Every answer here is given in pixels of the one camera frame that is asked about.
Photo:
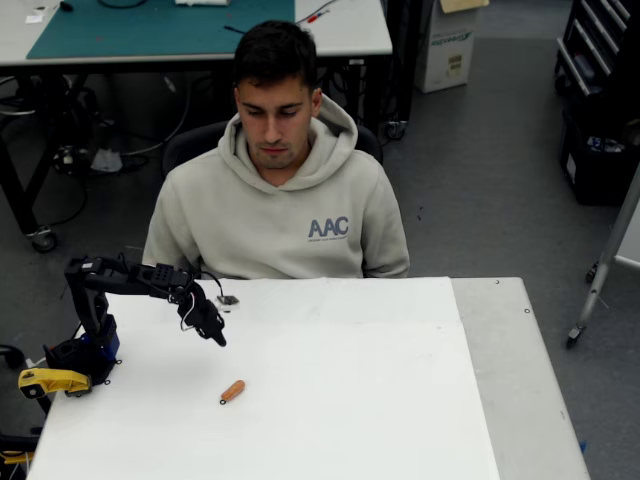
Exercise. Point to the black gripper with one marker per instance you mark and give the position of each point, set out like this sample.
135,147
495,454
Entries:
210,325

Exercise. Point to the orange food piece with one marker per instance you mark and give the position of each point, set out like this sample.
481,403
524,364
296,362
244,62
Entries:
233,390

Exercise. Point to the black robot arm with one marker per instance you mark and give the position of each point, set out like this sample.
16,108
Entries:
125,280

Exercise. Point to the man in beige hoodie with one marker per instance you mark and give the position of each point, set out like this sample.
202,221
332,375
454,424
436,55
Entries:
260,220

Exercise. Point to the white table sheet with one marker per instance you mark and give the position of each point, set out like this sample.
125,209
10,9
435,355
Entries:
325,390

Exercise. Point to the black office chair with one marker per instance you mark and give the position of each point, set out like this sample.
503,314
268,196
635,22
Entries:
190,140

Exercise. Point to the white crumpled bag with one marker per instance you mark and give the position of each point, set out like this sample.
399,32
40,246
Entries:
106,160

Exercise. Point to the black chair armrest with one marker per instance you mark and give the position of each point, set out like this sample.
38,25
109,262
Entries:
10,352

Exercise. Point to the black and yellow clamp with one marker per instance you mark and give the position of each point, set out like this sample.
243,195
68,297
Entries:
17,447

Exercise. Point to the black pen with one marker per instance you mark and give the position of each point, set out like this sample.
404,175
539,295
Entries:
232,29

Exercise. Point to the teal cutting mat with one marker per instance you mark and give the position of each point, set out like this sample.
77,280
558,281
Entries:
150,30

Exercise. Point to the grey workbench with black legs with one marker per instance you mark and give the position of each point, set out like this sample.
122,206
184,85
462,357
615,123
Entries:
350,35

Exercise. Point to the white flat object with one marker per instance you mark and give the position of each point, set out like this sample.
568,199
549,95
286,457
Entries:
200,2

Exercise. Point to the white box with green print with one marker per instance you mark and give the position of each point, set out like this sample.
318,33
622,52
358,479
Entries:
445,55

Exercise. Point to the grey wheeled stand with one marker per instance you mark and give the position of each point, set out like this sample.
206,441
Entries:
607,260

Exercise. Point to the black bin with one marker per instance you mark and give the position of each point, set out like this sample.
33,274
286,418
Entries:
595,175

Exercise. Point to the beige envelope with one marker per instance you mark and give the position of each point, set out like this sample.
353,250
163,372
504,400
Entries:
462,4

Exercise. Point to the black drawer cabinet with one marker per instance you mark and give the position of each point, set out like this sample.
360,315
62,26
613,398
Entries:
595,45

